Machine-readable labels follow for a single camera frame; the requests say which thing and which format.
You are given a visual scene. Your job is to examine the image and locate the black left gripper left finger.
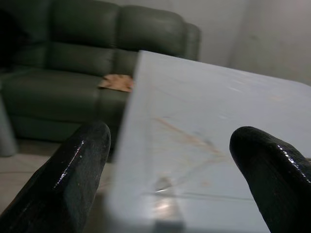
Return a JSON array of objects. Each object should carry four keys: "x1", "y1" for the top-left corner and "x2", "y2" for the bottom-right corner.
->
[{"x1": 0, "y1": 120, "x2": 112, "y2": 233}]

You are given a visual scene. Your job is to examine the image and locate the white plastic table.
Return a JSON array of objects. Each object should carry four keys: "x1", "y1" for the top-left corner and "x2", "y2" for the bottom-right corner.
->
[{"x1": 106, "y1": 50, "x2": 311, "y2": 233}]

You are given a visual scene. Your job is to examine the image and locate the dark green leather sofa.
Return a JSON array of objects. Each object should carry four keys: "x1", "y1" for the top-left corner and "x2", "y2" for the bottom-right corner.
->
[{"x1": 0, "y1": 0, "x2": 202, "y2": 149}]

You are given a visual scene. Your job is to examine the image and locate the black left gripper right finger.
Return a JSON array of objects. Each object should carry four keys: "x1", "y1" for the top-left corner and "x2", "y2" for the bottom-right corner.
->
[{"x1": 229, "y1": 125, "x2": 311, "y2": 233}]

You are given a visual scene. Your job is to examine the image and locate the tan crumpled cloth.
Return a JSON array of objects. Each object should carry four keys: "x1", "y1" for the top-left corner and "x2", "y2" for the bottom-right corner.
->
[{"x1": 97, "y1": 74, "x2": 135, "y2": 93}]

